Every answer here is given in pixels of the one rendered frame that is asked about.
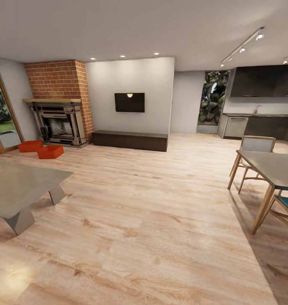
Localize storage box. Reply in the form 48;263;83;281
18;140;45;153
37;145;64;159

